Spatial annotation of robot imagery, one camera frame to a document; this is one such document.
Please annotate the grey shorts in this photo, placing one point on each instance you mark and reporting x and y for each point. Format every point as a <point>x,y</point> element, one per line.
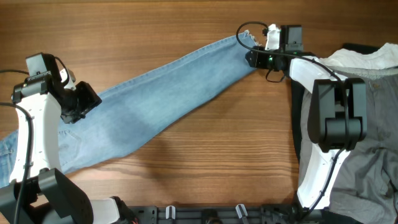
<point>366,185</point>

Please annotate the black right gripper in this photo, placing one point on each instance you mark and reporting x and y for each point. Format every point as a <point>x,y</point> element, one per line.
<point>257,58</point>

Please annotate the white garment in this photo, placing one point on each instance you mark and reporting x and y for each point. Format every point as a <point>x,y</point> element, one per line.
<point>383,58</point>

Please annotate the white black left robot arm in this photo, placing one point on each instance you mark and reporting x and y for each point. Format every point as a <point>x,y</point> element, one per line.
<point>38,191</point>

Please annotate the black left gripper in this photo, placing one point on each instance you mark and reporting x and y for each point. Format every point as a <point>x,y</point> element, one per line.
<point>91,100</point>

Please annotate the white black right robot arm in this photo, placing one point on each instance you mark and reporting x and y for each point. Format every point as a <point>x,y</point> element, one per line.
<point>337,119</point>

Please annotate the black garment under pile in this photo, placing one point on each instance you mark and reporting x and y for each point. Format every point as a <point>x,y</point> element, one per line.
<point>297,97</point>

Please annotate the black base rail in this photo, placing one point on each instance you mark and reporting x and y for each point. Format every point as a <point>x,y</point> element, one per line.
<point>240,213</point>

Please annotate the light blue denim jeans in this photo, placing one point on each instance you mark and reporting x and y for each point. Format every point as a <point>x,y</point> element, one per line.
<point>133,112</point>

